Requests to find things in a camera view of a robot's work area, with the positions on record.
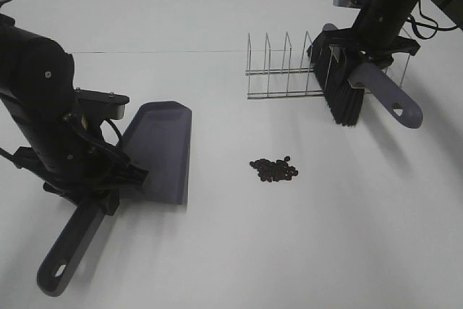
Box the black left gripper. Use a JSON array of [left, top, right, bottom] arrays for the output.
[[14, 113, 151, 218]]

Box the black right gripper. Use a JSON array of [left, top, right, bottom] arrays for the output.
[[307, 30, 420, 67]]

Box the purple plastic dustpan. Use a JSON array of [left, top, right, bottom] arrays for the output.
[[36, 101, 192, 297]]

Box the pile of coffee beans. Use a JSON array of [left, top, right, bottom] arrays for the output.
[[249, 156, 299, 182]]

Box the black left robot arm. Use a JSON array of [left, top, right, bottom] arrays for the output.
[[1, 15, 148, 216]]

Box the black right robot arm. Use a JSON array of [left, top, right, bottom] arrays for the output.
[[307, 0, 420, 69]]

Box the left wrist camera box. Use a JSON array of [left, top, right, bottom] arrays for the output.
[[75, 88, 130, 120]]

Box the metal wire rack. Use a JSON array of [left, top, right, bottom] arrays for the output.
[[245, 33, 411, 100]]

